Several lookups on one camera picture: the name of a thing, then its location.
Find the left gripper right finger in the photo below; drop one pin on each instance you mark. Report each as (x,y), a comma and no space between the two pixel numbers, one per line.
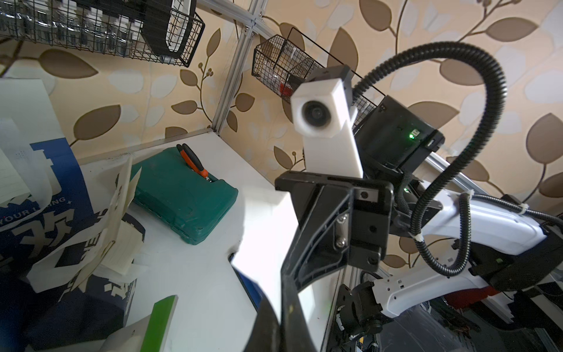
(295,334)

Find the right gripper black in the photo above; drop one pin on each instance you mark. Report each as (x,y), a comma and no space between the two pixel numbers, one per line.
(342,220)

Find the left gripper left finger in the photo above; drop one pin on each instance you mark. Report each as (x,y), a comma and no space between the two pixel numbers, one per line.
(266,332)

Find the blue stapler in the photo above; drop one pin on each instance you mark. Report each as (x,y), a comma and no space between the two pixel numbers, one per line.
(252,289)

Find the pale yellow receipt sheet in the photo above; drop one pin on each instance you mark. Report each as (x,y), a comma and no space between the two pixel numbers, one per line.
(269,226)

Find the green white tissue pack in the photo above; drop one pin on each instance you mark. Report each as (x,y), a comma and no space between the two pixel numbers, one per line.
(147,335)

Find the small blue white bag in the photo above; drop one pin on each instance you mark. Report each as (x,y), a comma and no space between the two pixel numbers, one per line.
(68,297)

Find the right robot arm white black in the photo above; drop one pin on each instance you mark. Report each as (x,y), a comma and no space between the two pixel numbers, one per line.
(500,244)

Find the orange black pliers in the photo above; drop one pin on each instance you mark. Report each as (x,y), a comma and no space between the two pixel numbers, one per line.
(191,159)

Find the black socket tool set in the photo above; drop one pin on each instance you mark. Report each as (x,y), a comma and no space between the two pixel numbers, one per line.
(160,31)

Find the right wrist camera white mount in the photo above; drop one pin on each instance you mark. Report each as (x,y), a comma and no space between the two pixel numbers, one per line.
(323,114)

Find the right wall wire basket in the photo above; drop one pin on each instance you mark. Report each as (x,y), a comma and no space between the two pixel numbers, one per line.
(282,65)

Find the wall wire basket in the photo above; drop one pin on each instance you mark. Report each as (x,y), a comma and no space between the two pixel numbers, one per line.
(54,23)
(282,65)

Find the back wall wire basket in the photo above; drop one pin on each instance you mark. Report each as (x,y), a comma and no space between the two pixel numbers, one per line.
(54,23)

